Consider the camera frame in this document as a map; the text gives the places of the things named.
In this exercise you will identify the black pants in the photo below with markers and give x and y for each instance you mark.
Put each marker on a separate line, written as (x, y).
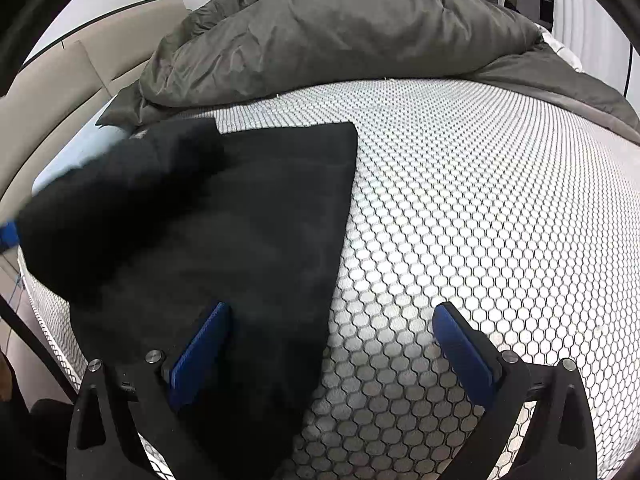
(250, 220)

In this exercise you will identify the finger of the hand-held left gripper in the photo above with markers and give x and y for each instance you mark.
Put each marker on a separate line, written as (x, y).
(7, 235)

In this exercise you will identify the white pillow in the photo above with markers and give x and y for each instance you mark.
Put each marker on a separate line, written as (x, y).
(562, 50)

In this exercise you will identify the beige padded headboard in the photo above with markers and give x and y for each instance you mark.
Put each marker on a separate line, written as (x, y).
(60, 80)

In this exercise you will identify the white curtain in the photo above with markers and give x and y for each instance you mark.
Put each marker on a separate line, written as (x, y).
(585, 5)

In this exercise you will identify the grey duvet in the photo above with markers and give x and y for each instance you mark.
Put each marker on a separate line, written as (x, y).
(325, 25)

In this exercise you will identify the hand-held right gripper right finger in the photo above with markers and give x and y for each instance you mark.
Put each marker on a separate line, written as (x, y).
(462, 355)

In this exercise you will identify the white hexagon-patterned mattress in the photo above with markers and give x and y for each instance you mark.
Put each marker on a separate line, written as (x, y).
(475, 210)

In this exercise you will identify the light blue pillow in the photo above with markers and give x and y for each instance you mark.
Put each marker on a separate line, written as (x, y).
(75, 155)

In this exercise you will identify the black monitor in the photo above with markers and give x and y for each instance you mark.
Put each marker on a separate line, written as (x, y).
(546, 10)

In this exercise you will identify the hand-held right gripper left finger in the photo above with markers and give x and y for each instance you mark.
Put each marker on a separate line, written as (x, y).
(200, 355)

